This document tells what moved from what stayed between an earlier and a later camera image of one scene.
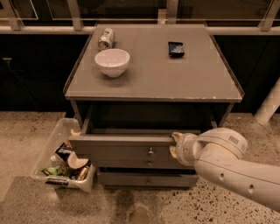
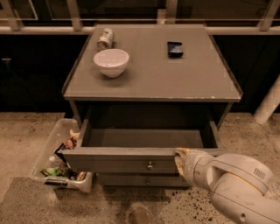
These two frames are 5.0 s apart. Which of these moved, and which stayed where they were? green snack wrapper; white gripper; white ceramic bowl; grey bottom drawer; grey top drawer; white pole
Moved: grey top drawer; white gripper
Stayed: white ceramic bowl; green snack wrapper; grey bottom drawer; white pole
